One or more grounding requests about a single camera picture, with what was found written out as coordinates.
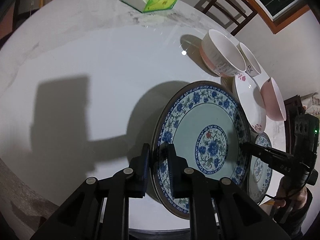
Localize dark wooden rack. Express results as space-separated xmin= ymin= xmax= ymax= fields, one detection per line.
xmin=283 ymin=94 xmax=307 ymax=153

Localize white pink ribbed bowl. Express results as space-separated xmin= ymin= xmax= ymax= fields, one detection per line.
xmin=200 ymin=29 xmax=247 ymax=77

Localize person's right hand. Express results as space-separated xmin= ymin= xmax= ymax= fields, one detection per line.
xmin=273 ymin=177 xmax=308 ymax=210

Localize dark wooden chair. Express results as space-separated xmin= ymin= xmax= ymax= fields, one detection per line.
xmin=197 ymin=0 xmax=258 ymax=36

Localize large blue floral plate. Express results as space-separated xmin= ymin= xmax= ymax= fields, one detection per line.
xmin=151 ymin=81 xmax=251 ymax=219

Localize wooden window frame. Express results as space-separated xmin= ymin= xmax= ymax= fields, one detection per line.
xmin=246 ymin=0 xmax=310 ymax=34

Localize snack bags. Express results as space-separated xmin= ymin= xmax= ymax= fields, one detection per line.
xmin=301 ymin=92 xmax=320 ymax=118

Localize white bowl with blue band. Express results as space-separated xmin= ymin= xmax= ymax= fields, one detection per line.
xmin=238 ymin=42 xmax=261 ymax=77

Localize white plate with pink flowers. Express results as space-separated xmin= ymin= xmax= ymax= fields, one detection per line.
xmin=232 ymin=73 xmax=267 ymax=134

